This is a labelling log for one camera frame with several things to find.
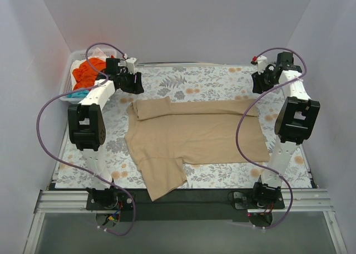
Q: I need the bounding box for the white plastic laundry basket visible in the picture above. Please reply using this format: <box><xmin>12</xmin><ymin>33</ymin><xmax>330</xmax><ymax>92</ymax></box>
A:
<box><xmin>59</xmin><ymin>46</ymin><xmax>117</xmax><ymax>104</ymax></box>

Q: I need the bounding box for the white t shirt in basket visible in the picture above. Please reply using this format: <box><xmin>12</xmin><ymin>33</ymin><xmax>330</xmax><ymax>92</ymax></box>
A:
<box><xmin>91</xmin><ymin>47</ymin><xmax>108</xmax><ymax>61</ymax></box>

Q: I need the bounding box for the beige t shirt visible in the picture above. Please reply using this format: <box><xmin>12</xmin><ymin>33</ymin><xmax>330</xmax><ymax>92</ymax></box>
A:
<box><xmin>125</xmin><ymin>97</ymin><xmax>270</xmax><ymax>201</ymax></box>

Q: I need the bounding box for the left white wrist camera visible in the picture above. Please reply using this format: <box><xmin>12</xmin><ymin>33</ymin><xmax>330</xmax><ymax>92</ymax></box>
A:
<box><xmin>121</xmin><ymin>54</ymin><xmax>137</xmax><ymax>74</ymax></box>

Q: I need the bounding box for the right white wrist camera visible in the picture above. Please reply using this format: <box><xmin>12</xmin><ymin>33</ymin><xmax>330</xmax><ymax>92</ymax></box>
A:
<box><xmin>251</xmin><ymin>55</ymin><xmax>269</xmax><ymax>74</ymax></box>

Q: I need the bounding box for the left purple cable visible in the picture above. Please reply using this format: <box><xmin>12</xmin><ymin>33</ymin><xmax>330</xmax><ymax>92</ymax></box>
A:
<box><xmin>36</xmin><ymin>42</ymin><xmax>137</xmax><ymax>236</ymax></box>

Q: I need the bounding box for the purple cable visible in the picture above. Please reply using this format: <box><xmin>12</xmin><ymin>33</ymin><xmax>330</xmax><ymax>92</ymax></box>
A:
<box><xmin>235</xmin><ymin>47</ymin><xmax>307</xmax><ymax>229</ymax></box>
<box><xmin>36</xmin><ymin>42</ymin><xmax>137</xmax><ymax>236</ymax></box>

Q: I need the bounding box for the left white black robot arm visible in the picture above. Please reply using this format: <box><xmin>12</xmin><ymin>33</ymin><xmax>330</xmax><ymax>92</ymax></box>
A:
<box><xmin>68</xmin><ymin>57</ymin><xmax>144</xmax><ymax>211</ymax></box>

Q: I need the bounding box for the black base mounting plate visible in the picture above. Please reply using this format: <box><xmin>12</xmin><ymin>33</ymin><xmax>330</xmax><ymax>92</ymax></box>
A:
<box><xmin>86</xmin><ymin>188</ymin><xmax>285</xmax><ymax>222</ymax></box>

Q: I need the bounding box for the aluminium frame rail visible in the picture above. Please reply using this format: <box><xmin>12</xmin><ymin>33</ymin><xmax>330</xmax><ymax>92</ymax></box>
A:
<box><xmin>24</xmin><ymin>189</ymin><xmax>347</xmax><ymax>253</ymax></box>

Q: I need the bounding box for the floral patterned table mat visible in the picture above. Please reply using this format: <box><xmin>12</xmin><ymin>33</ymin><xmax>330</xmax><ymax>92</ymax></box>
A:
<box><xmin>55</xmin><ymin>64</ymin><xmax>311</xmax><ymax>190</ymax></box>

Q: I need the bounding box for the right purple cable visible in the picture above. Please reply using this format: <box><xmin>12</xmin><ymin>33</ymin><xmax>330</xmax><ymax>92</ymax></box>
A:
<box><xmin>235</xmin><ymin>47</ymin><xmax>307</xmax><ymax>229</ymax></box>

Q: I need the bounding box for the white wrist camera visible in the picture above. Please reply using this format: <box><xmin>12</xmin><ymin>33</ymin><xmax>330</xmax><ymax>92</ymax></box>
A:
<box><xmin>251</xmin><ymin>55</ymin><xmax>269</xmax><ymax>74</ymax></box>
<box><xmin>121</xmin><ymin>54</ymin><xmax>137</xmax><ymax>74</ymax></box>

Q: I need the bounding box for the orange t shirt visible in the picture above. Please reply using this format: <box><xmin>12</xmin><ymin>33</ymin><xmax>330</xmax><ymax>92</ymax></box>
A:
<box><xmin>71</xmin><ymin>57</ymin><xmax>106</xmax><ymax>90</ymax></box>

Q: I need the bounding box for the teal t shirt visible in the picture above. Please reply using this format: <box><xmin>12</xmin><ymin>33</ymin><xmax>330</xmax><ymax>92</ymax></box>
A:
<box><xmin>66</xmin><ymin>90</ymin><xmax>90</xmax><ymax>99</ymax></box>

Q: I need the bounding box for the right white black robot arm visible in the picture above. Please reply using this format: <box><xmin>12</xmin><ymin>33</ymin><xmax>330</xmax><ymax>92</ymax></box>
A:
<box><xmin>251</xmin><ymin>52</ymin><xmax>320</xmax><ymax>208</ymax></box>

